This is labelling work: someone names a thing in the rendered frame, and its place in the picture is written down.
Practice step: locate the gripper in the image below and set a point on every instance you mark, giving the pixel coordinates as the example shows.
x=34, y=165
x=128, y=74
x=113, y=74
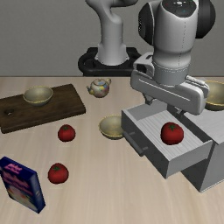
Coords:
x=163, y=87

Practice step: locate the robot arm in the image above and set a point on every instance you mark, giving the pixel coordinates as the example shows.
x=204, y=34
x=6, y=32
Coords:
x=172, y=38

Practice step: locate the red tomato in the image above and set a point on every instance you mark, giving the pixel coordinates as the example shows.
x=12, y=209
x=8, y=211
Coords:
x=66, y=133
x=58, y=173
x=172, y=133

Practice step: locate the grey open drawer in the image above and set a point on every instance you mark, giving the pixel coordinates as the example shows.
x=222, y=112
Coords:
x=163, y=137

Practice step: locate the grey cabinet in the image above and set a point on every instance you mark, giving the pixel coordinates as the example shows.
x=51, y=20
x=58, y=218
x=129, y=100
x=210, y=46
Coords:
x=204, y=140

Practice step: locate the floral porcelain teapot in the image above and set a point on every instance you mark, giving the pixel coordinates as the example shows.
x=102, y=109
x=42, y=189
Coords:
x=99, y=87

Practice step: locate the flat brown wooden board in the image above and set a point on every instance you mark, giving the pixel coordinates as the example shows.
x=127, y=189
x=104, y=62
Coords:
x=40, y=109

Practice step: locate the blue carton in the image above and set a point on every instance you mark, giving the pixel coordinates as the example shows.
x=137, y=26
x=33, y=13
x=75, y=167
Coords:
x=22, y=184

